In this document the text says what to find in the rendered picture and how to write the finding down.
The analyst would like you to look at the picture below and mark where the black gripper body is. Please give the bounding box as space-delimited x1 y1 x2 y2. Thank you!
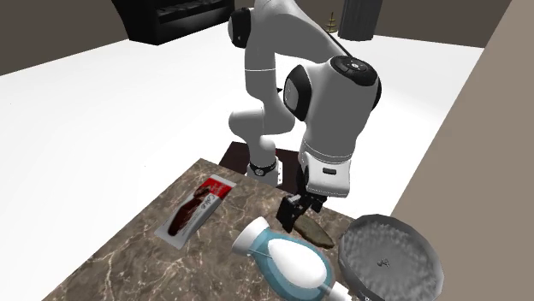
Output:
296 188 329 214

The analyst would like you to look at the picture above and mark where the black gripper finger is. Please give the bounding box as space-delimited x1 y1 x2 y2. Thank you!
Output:
276 195 302 234
293 201 314 229

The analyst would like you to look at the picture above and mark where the brown flat bread piece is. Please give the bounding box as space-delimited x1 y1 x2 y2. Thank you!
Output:
293 214 336 251

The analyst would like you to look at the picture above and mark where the blue white bottle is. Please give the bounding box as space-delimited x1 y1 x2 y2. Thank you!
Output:
231 215 357 301

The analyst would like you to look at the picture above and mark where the dark red robot stand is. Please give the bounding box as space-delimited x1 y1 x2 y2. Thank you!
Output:
218 141 302 195

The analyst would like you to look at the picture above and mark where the red white snack bar packet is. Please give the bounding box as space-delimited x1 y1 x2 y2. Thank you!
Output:
153 174 238 251

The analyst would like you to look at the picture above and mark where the grey round pan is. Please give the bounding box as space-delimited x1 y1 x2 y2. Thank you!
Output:
337 214 446 301

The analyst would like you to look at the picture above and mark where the small golden tiered stand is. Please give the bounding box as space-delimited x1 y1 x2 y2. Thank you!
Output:
324 11 339 34

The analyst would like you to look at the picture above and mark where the dark grey curtain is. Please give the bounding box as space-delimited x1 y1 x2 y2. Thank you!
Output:
337 0 384 42

